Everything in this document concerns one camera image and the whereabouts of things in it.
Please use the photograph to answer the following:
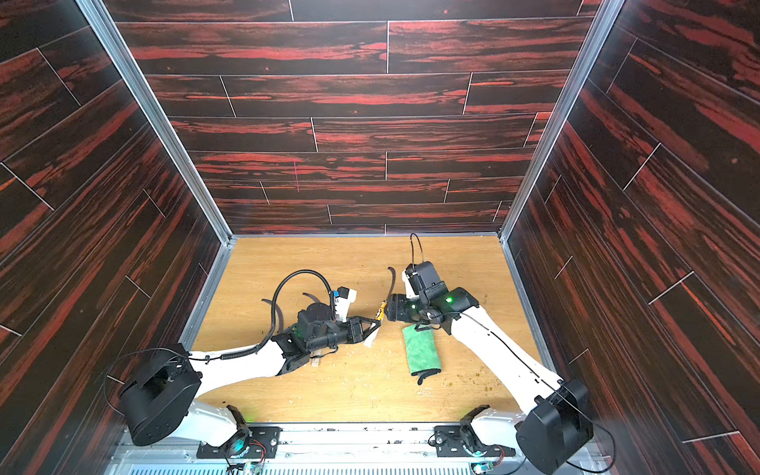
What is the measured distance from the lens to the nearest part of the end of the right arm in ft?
1.77

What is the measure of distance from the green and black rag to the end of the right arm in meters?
0.20

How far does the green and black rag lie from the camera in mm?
837
